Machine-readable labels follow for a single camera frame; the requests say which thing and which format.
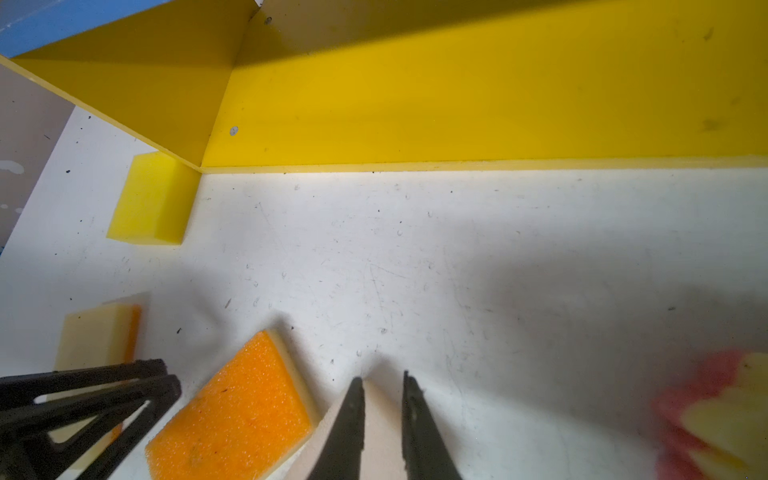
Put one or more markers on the orange scrub sponge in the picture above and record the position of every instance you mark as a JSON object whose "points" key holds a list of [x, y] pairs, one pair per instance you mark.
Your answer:
{"points": [[251, 417]]}

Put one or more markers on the light pink sponge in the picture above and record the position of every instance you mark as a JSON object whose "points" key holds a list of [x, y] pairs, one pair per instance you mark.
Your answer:
{"points": [[381, 457]]}

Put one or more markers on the smiley face sponge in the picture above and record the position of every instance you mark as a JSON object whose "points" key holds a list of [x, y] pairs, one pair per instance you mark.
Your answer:
{"points": [[716, 424]]}

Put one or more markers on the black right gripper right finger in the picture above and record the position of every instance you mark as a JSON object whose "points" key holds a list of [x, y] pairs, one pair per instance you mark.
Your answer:
{"points": [[424, 452]]}

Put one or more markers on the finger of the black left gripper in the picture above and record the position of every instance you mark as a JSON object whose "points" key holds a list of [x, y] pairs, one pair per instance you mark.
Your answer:
{"points": [[50, 420]]}

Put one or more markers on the small yellow square sponge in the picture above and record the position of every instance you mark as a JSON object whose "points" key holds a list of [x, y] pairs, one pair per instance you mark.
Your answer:
{"points": [[156, 202]]}

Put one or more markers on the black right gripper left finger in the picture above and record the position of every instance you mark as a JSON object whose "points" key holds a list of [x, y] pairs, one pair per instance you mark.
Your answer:
{"points": [[341, 455]]}

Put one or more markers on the pale yellow sponge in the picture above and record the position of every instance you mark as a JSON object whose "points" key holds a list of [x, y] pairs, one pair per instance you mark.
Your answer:
{"points": [[102, 336]]}

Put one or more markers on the yellow shelf with coloured boards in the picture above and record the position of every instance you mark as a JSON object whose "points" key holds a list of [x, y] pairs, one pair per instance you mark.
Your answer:
{"points": [[321, 86]]}

